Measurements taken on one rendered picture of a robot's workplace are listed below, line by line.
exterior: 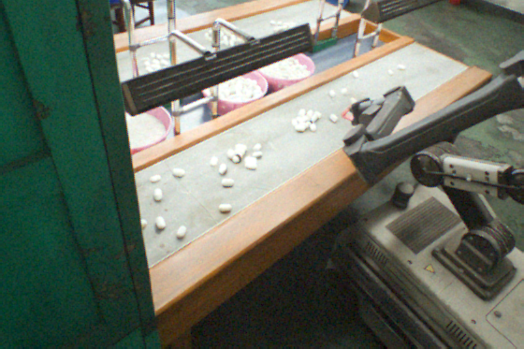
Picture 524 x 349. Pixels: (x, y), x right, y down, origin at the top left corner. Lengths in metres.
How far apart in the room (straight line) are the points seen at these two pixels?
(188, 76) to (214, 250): 0.43
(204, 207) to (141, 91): 0.38
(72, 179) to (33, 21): 0.19
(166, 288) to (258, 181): 0.43
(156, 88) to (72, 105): 0.52
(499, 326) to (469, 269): 0.18
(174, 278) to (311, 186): 0.47
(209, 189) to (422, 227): 0.83
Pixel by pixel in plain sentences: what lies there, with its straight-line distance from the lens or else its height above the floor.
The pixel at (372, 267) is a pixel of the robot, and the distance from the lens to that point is 1.58.
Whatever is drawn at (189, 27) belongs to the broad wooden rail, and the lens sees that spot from 2.03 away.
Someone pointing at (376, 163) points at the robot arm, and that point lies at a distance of 0.85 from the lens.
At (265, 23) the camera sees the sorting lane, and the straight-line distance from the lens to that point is 2.19.
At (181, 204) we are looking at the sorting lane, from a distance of 1.15.
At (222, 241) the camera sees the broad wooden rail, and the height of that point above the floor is 0.76.
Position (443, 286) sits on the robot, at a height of 0.47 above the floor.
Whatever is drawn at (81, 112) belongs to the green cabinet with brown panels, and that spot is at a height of 1.33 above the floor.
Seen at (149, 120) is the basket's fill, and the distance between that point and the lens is 1.46.
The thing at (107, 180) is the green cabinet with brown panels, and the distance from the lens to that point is 0.54.
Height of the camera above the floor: 1.60
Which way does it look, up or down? 40 degrees down
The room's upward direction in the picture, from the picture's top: 8 degrees clockwise
